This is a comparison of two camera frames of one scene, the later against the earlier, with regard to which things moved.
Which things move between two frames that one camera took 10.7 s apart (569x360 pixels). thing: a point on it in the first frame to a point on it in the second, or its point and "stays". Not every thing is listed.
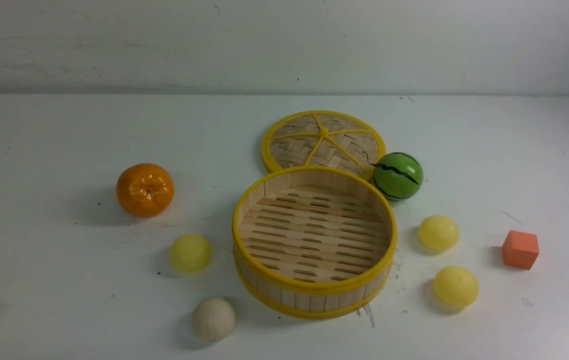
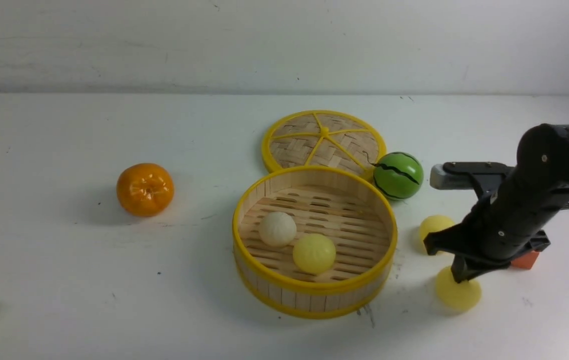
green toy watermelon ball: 398,176 stays
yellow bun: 190,252 to 314,253
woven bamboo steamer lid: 322,138 stays
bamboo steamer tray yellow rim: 314,242 stays
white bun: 213,319 to 277,229
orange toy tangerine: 145,190 stays
